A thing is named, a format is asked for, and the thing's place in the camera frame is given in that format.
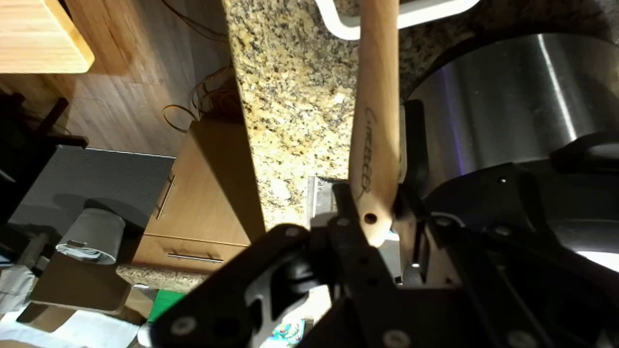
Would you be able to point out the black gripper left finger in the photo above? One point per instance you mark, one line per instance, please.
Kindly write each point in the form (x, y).
(214, 291)

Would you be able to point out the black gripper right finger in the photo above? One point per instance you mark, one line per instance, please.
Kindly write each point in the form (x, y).
(504, 213)

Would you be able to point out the wooden spoon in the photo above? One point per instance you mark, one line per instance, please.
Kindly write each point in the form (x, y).
(378, 117)

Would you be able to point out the white pot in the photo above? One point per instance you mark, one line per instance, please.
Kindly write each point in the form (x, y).
(341, 22)

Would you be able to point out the green object on floor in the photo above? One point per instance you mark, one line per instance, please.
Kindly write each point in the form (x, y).
(167, 306)

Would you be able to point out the wooden base cabinet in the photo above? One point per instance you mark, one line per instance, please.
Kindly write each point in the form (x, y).
(206, 200)

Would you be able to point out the silver black pressure cooker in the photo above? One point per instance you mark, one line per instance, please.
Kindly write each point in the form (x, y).
(504, 90)

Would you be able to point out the grey white cup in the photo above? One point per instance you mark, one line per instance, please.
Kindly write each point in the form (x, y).
(94, 235)

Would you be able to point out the brown cardboard piece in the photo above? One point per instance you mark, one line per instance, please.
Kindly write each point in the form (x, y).
(78, 283)

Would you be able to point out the grey flat box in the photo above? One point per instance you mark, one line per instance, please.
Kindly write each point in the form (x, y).
(97, 184)

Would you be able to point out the light wooden board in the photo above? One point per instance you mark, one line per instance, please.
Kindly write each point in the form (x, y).
(39, 32)

